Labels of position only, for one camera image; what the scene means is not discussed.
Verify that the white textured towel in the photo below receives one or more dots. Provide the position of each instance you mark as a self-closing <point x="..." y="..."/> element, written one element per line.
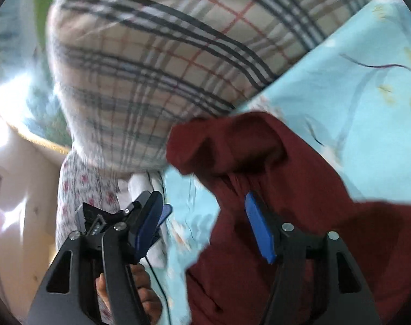
<point x="141" y="182"/>

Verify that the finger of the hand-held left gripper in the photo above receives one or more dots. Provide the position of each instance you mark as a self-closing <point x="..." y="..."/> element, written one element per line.
<point x="166" y="211"/>

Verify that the dark red knit sweater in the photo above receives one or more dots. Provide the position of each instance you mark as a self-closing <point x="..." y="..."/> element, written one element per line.
<point x="293" y="176"/>

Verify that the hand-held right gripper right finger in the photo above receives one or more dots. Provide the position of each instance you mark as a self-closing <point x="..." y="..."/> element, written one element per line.
<point x="259" y="230"/>

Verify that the person's left hand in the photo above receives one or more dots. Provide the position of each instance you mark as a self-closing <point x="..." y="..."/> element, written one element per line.
<point x="144" y="284"/>

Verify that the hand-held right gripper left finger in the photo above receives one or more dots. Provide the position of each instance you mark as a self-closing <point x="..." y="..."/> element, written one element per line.
<point x="147" y="226"/>

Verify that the beige plaid quilt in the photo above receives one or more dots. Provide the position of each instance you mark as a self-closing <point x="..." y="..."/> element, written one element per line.
<point x="158" y="74"/>

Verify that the white pink floral quilt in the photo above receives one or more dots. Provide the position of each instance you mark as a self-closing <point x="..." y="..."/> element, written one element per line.
<point x="80" y="182"/>

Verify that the light blue floral bedsheet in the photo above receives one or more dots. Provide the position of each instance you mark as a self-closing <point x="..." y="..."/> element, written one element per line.
<point x="344" y="108"/>

